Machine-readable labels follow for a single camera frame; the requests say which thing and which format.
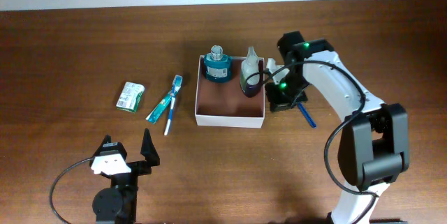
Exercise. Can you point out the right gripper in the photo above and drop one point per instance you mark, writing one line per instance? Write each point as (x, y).
(279, 102)

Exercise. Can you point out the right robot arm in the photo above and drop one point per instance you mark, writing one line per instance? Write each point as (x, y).
(374, 136)

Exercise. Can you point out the green white soap packet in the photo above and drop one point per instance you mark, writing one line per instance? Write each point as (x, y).
(130, 96)

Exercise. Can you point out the blue disposable razor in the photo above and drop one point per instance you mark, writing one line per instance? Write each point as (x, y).
(306, 115)

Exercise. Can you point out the blue white toothbrush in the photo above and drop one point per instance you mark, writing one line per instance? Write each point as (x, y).
(177, 82)

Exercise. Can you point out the blue mouthwash bottle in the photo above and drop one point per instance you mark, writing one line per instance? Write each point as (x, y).
(217, 65)

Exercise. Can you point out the white cardboard box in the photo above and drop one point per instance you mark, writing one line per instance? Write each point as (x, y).
(225, 104)

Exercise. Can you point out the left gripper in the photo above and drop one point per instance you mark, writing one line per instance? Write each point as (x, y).
(149, 152)

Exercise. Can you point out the clear pump soap bottle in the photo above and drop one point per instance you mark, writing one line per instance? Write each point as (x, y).
(249, 77)

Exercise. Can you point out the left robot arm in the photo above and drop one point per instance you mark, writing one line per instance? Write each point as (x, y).
(118, 202)

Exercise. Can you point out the green toothpaste tube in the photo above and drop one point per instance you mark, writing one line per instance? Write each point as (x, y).
(165, 103)

